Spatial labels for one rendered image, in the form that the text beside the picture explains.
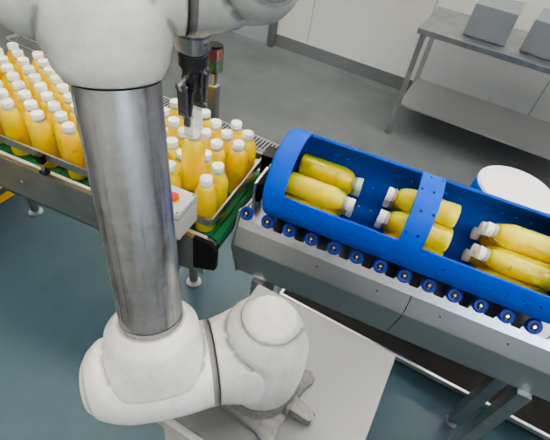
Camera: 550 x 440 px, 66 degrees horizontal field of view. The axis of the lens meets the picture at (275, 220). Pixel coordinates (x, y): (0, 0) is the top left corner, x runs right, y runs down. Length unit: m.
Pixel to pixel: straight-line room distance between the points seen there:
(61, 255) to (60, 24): 2.20
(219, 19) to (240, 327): 0.47
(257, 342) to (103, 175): 0.36
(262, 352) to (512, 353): 0.93
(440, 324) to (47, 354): 1.70
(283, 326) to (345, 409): 0.32
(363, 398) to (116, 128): 0.76
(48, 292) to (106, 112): 2.02
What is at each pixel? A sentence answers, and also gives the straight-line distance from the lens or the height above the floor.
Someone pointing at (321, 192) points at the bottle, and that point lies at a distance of 1.23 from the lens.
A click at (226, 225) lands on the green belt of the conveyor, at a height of 0.89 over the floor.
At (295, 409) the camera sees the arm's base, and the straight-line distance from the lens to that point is 0.93.
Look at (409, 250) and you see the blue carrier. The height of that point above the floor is 1.10.
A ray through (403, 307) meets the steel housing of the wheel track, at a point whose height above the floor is 0.86.
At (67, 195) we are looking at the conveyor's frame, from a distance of 1.65.
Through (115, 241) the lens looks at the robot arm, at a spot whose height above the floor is 1.48.
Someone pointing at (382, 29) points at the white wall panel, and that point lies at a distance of 4.60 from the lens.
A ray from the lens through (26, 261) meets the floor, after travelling 2.64.
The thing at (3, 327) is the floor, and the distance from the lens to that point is 2.42.
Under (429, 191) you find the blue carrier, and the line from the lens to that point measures 1.20.
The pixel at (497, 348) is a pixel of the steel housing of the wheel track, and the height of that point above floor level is 0.85.
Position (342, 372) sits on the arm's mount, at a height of 1.02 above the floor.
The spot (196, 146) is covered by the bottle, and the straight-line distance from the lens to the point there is 1.25.
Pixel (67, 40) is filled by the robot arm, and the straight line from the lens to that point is 0.48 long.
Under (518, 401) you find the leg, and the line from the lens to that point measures 1.75.
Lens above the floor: 1.90
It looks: 44 degrees down
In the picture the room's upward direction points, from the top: 10 degrees clockwise
